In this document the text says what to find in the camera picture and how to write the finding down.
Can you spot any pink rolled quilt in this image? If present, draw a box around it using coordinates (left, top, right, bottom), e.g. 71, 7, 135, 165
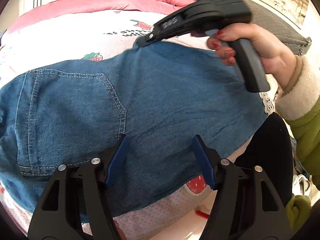
7, 0, 195, 33

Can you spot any blue denim pants lace trim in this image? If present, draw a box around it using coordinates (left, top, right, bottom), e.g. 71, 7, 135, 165
1, 42, 267, 216

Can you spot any pink strawberry print bed sheet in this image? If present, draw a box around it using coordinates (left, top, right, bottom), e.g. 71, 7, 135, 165
1, 10, 251, 239

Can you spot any green sleeve right forearm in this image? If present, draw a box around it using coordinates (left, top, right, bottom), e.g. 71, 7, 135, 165
276, 56, 319, 188

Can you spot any right hand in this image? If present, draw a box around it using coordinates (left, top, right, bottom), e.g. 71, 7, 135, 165
207, 23, 297, 89

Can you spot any grey quilted headboard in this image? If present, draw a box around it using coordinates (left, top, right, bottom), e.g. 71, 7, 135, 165
244, 0, 312, 56

